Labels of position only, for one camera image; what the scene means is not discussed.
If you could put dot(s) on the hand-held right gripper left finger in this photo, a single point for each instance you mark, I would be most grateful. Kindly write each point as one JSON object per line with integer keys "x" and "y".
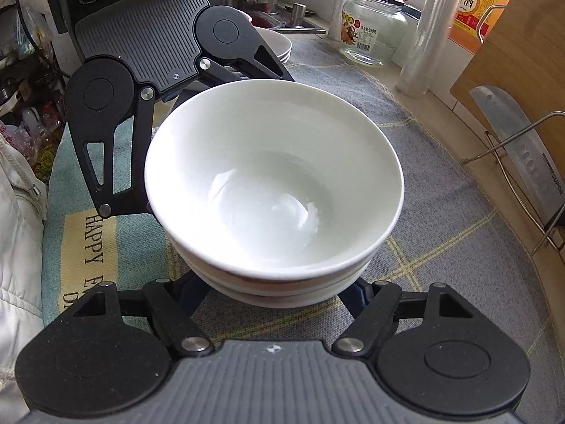
{"x": 196, "y": 293}

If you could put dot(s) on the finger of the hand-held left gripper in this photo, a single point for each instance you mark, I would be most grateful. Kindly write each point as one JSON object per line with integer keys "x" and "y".
{"x": 247, "y": 68}
{"x": 119, "y": 163}

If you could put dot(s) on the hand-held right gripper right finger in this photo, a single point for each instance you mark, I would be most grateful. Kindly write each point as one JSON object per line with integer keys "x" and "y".
{"x": 353, "y": 302}

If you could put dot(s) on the white pink-floral bowl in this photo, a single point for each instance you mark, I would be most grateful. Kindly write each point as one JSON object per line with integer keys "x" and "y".
{"x": 273, "y": 176}
{"x": 282, "y": 300}
{"x": 309, "y": 283}

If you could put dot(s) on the small steel cup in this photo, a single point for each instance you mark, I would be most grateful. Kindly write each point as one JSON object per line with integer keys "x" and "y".
{"x": 299, "y": 15}

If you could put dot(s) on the pile of small bottles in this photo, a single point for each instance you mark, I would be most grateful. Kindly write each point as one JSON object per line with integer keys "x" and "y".
{"x": 31, "y": 137}

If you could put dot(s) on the clear glass jar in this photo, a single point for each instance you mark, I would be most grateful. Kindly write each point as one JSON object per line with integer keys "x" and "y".
{"x": 375, "y": 31}

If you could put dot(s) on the checked printed table cloth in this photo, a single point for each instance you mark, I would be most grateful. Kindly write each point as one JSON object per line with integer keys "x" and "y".
{"x": 441, "y": 185}

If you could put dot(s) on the person's white jacket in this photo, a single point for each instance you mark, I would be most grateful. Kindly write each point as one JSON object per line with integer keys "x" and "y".
{"x": 20, "y": 274}

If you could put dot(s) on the stack of clear plastic cups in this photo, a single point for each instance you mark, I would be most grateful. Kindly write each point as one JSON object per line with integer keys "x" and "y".
{"x": 426, "y": 31}

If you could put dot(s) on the orange cooking wine bottle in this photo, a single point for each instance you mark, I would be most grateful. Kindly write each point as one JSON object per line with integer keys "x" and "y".
{"x": 472, "y": 9}

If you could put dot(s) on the bamboo cutting board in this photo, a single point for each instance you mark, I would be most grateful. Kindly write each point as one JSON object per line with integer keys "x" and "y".
{"x": 529, "y": 31}

